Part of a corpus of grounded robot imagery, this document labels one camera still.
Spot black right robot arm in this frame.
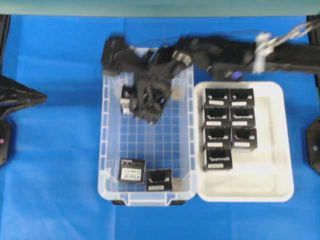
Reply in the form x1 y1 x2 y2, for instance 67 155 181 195
129 15 320 122

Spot black box tray third-left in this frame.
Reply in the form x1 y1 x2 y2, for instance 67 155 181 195
203 127 232 149

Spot black box tray third-right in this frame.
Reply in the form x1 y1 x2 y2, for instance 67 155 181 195
231 127 258 152

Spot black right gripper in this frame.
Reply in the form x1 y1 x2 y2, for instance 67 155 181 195
133 46 192 124

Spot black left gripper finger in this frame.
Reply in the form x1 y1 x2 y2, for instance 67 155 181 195
0 100 46 117
0 75 48 103

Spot black box tray bottom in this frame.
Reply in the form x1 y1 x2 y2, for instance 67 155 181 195
203 149 233 171

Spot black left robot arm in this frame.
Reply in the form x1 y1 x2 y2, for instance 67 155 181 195
0 74 48 165

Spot black box tray top-right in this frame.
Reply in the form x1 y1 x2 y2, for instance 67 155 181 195
229 88 255 107

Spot blue table cloth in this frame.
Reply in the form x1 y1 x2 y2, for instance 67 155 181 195
0 15 320 240

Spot black box tray second-right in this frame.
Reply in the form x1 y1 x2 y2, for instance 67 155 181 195
229 107 256 128

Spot clear plastic storage case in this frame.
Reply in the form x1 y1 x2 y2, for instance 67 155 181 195
97 67 197 207

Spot white plastic tray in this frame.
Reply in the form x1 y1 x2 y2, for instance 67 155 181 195
193 81 294 202

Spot black box tray second-left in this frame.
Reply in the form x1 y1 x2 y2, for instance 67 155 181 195
202 107 230 128

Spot black box tray top-left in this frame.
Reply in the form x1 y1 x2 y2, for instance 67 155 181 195
203 88 230 107

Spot grey cable bundle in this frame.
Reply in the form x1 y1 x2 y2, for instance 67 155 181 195
252 20 319 75

